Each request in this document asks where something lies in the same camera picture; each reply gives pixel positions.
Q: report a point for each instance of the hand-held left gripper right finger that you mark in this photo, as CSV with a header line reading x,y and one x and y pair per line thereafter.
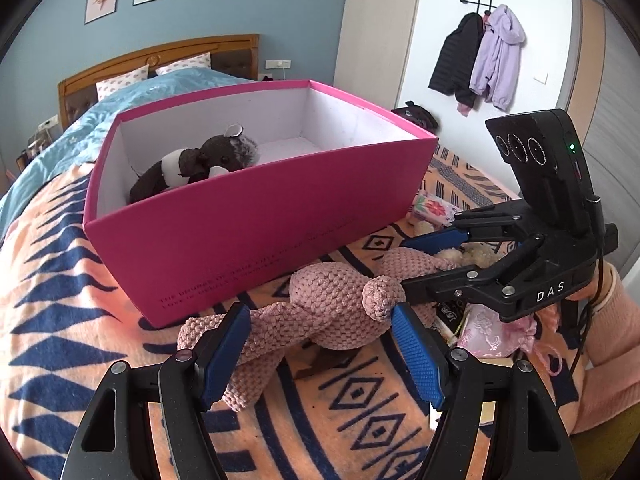
x,y
417,355

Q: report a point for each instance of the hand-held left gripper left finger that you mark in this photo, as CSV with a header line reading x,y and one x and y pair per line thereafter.
x,y
227,355

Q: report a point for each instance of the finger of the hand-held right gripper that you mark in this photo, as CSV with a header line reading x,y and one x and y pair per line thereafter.
x,y
440,286
435,241

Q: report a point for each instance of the floral tissue pack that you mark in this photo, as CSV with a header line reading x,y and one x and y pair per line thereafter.
x,y
435,208

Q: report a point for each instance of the beige plush teddy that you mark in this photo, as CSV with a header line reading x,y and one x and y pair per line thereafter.
x,y
475,256

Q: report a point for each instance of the pink satin pouch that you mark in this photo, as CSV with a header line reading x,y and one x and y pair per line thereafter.
x,y
482,332

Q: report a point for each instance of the pink crocheted bunny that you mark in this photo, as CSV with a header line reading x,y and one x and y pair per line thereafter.
x,y
325,305

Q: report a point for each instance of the pink cardboard box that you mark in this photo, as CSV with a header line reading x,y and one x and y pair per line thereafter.
x,y
250,235

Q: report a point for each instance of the person's right forearm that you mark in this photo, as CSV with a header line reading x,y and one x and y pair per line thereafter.
x,y
615,355

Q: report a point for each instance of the small black packet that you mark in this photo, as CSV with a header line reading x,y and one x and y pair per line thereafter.
x,y
450,316

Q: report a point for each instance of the pink garment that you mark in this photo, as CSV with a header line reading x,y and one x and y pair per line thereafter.
x,y
465,107

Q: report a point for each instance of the black cloth bundle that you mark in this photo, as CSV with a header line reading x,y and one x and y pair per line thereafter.
x,y
417,115

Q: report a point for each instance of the wooden door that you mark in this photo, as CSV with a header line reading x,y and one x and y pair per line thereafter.
x,y
592,60

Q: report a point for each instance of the lilac hooded jacket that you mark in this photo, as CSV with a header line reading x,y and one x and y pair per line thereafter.
x,y
500,50

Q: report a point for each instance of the black padded jacket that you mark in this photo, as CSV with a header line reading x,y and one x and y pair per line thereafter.
x,y
452,60

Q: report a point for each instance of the orange patterned blanket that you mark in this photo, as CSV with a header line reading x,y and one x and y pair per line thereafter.
x,y
75,310

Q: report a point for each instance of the black coat hooks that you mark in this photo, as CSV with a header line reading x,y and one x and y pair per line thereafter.
x,y
480,2

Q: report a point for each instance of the brown plush toy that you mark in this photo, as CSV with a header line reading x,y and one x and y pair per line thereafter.
x,y
200,160

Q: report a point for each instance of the person's olive trousers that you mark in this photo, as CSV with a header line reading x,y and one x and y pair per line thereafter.
x,y
600,455

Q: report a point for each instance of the blue duvet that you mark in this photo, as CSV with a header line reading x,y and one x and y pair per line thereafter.
x,y
125,95

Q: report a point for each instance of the wooden headboard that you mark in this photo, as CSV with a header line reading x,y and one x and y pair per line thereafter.
x,y
225,52

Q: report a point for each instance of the cluttered bedside table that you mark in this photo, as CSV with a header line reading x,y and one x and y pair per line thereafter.
x,y
35,146

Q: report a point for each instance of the white printed pillow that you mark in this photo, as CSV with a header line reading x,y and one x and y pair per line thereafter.
x,y
122,82
185,64

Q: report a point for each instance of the white light switch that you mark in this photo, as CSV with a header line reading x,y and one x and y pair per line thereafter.
x,y
540,79

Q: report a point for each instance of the white wall socket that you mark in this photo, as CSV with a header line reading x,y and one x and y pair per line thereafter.
x,y
277,64
49,121

